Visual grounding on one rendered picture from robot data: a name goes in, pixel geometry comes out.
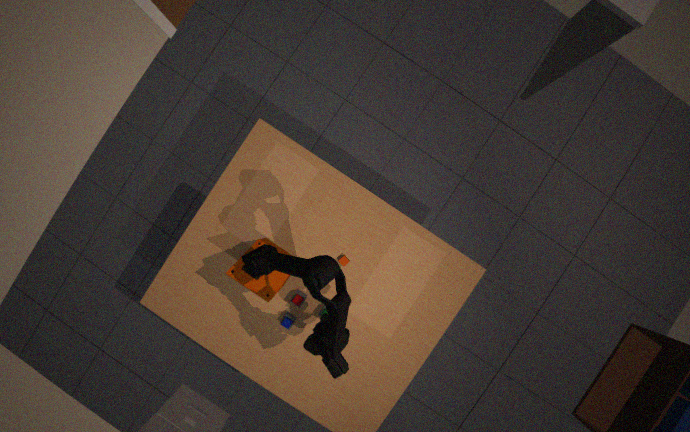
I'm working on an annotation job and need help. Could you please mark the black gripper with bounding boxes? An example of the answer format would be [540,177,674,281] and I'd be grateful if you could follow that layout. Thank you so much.
[303,312,328,355]

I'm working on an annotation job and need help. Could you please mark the red button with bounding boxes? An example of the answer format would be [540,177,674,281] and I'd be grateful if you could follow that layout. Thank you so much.
[290,289,307,307]

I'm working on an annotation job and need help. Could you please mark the blue button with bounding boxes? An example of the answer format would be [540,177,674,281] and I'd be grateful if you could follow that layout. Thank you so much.
[279,311,297,330]

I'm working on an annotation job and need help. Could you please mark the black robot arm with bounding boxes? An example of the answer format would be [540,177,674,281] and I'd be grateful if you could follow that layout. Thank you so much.
[242,244,351,378]

